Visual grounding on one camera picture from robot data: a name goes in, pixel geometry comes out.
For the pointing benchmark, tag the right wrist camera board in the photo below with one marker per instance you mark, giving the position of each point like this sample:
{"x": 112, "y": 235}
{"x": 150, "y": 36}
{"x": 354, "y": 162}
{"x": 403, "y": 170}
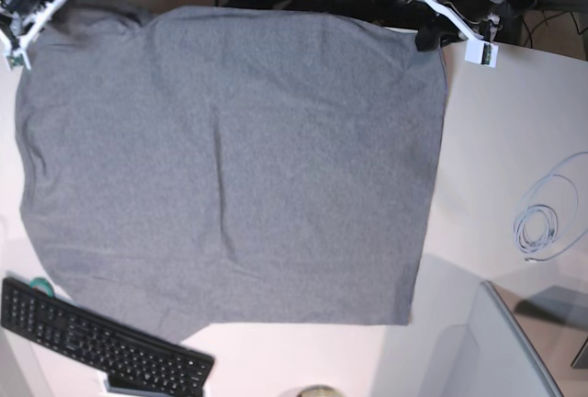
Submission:
{"x": 15, "y": 59}

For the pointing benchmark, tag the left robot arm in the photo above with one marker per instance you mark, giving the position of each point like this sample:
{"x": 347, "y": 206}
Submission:
{"x": 508, "y": 10}

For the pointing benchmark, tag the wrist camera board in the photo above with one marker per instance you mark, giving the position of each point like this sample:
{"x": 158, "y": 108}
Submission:
{"x": 15, "y": 59}
{"x": 481, "y": 52}

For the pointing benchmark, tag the grey t-shirt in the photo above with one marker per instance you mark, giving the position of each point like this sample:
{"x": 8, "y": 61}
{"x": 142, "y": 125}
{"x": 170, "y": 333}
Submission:
{"x": 221, "y": 165}

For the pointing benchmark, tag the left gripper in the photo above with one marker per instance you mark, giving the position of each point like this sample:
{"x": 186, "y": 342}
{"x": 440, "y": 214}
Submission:
{"x": 480, "y": 16}

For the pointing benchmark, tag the black keyboard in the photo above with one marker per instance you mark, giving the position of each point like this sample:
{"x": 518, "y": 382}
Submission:
{"x": 123, "y": 353}

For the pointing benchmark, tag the green tape roll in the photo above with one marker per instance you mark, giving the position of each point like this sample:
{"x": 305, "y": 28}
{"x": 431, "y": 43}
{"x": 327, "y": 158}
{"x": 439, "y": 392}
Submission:
{"x": 42, "y": 285}

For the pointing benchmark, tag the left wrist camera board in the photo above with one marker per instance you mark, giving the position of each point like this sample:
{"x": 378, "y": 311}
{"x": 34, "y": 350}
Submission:
{"x": 481, "y": 52}

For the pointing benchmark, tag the round tan lid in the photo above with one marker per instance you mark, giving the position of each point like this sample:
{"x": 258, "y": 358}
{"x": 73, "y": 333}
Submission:
{"x": 319, "y": 390}

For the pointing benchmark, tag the grey monitor edge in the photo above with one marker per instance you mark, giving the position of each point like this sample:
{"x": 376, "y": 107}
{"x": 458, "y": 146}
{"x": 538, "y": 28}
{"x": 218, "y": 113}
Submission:
{"x": 515, "y": 368}

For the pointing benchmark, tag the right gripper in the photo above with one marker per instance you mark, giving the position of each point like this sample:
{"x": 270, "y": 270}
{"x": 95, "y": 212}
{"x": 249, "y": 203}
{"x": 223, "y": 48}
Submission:
{"x": 22, "y": 21}

